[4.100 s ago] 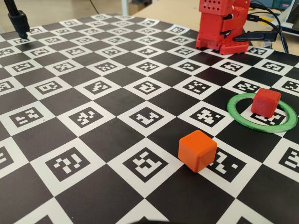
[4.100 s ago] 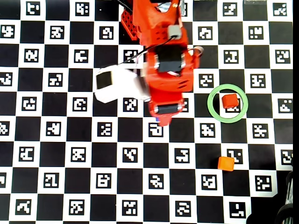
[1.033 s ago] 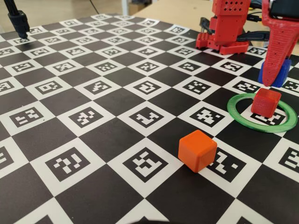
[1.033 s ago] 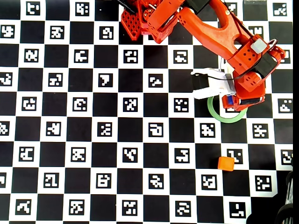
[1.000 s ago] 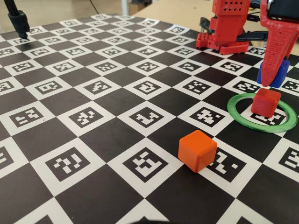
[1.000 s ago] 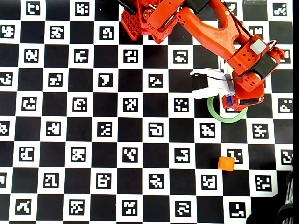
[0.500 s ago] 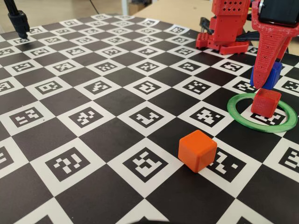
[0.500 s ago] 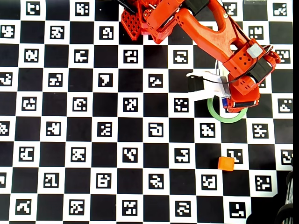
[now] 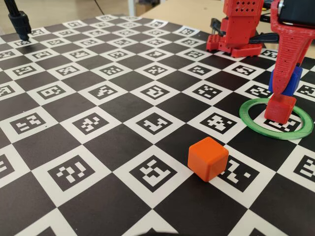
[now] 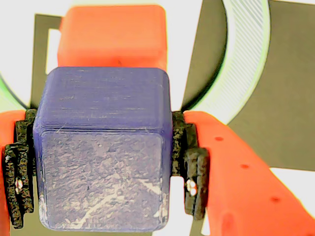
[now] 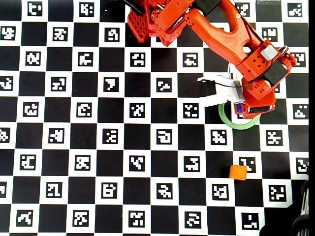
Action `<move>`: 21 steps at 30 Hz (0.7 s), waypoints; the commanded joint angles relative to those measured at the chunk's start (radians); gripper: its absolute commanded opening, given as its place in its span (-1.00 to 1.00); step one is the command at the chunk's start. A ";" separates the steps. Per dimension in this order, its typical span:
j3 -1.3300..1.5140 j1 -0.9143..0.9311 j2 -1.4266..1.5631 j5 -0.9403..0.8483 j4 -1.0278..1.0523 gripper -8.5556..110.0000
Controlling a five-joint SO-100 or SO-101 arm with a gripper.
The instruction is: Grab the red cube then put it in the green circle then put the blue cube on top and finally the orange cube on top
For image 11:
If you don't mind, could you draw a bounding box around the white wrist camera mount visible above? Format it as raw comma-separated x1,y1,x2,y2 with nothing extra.
197,75,245,108

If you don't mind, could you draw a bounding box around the black white marker mat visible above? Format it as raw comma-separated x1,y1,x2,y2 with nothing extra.
0,0,310,236

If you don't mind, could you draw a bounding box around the green ring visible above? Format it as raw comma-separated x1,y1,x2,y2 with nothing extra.
218,102,261,131

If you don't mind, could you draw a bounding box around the thin black cable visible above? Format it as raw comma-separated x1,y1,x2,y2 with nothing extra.
214,45,289,88

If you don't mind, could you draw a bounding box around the blue cube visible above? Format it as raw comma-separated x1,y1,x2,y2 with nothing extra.
233,102,245,116

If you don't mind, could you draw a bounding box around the orange cube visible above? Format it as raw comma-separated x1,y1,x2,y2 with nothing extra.
229,164,248,181

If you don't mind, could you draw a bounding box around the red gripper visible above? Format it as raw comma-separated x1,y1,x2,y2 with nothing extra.
242,78,276,116

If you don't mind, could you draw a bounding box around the red robot base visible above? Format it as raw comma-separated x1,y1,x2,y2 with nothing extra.
126,0,160,44

